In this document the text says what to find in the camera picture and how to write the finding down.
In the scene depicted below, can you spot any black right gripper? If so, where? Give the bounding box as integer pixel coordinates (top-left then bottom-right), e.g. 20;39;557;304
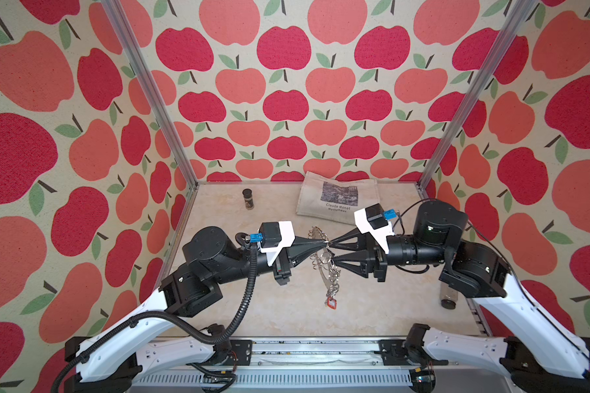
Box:
328;222;453;285

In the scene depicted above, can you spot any metal disc with key rings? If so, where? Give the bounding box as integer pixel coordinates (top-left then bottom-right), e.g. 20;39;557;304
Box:
310;246;341;301

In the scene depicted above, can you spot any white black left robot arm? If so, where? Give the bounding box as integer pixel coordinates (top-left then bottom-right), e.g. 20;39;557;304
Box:
50;221;328;392

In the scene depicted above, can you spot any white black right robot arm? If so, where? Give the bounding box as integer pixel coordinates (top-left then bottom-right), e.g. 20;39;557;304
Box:
329;198;590;392

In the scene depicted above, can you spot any cream Monet canvas bag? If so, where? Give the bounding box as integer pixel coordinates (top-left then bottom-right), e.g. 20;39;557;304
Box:
296;172;380;225

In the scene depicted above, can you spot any red white key tag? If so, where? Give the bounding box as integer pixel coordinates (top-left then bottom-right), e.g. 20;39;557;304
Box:
325;296;337;309

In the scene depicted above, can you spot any small dark spice jar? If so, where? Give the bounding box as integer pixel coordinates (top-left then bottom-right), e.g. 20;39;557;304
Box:
242;188;254;210

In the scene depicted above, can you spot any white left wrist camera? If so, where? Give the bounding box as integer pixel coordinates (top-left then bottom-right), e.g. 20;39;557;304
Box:
246;221;295;267

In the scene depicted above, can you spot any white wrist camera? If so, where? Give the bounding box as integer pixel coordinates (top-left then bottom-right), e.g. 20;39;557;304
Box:
354;203;398;255
246;221;295;267

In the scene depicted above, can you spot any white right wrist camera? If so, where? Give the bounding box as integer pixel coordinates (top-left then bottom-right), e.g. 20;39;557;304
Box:
354;203;398;255

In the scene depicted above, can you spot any grey cylinder near right wall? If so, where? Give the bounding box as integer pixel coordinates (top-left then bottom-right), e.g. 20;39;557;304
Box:
439;283;459;310

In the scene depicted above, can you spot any front aluminium rail base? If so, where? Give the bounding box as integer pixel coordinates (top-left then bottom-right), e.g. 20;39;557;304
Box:
129;337;507;392

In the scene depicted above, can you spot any black corrugated cable hose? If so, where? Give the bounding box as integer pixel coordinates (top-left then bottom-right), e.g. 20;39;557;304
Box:
50;232;260;393

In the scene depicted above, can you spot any right rear aluminium frame post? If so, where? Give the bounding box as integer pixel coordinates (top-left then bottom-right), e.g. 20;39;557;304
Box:
416;0;539;197

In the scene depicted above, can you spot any aluminium frame post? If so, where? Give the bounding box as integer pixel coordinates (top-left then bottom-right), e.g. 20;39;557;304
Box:
416;0;539;197
100;0;199;190

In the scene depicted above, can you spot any left rear aluminium frame post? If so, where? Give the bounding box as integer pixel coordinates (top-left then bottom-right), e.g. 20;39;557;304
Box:
100;0;199;190

